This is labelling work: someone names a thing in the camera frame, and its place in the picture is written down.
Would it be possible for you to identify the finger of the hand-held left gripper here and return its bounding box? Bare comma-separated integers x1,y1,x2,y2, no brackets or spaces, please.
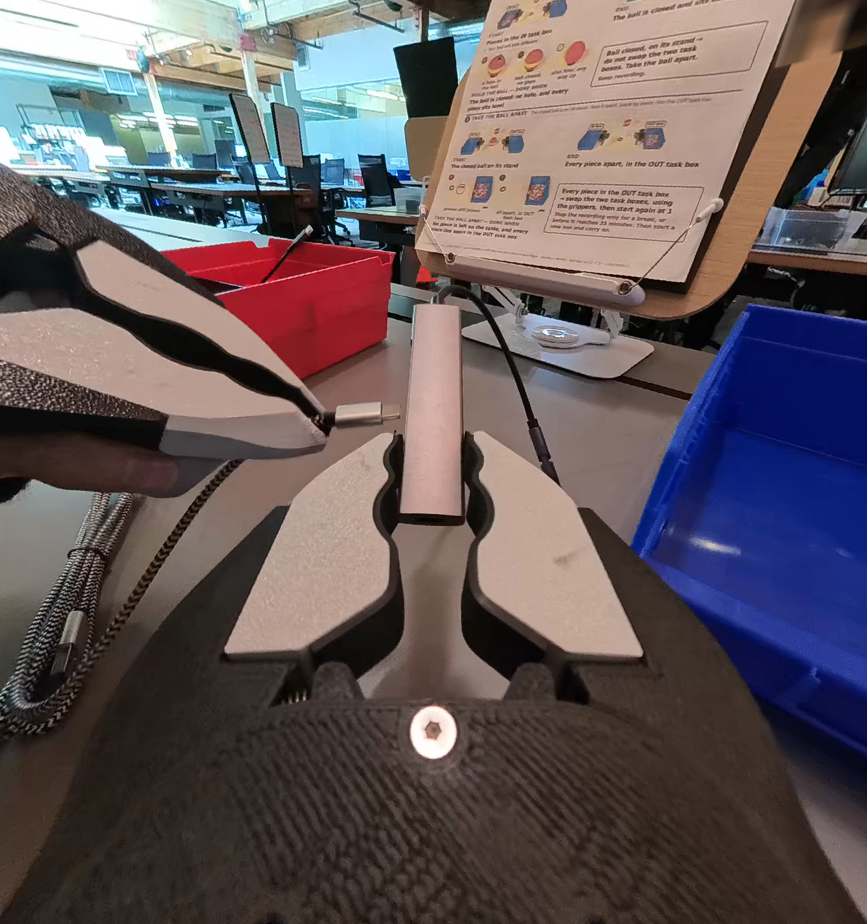
74,240,327,418
0,307,331,462

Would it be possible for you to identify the blue plastic bin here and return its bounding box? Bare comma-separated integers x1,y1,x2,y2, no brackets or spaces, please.
631,303,867,775

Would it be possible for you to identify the wooden document stand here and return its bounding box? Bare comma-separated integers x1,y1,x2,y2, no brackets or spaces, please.
404,0,862,381

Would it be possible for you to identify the printed instruction sheet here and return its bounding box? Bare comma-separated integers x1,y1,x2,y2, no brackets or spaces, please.
414,0,800,284

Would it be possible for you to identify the red plastic bin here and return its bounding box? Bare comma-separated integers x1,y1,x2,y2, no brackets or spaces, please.
160,238,397,381

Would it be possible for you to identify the clear plastic container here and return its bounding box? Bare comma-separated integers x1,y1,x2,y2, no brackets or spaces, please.
771,207,867,251

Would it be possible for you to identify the black screen panel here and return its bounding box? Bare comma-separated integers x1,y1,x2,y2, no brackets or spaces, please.
393,36,460,121

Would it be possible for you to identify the small document stand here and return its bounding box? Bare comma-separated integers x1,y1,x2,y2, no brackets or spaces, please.
228,93,272,166
270,102,307,168

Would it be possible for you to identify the computer monitor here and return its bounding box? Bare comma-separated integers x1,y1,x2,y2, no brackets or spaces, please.
829,101,867,197

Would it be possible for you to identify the braided usb-c cable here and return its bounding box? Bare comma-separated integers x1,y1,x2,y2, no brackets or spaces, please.
0,401,402,749

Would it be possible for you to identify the person's left hand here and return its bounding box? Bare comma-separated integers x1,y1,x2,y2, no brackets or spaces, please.
0,435,189,501

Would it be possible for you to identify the black hub cable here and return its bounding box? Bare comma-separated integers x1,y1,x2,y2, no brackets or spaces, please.
436,283,561,487

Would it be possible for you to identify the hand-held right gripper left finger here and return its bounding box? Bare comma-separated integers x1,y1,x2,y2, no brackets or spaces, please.
224,432,405,677

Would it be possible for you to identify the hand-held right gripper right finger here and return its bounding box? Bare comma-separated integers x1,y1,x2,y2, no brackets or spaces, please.
462,430,645,677

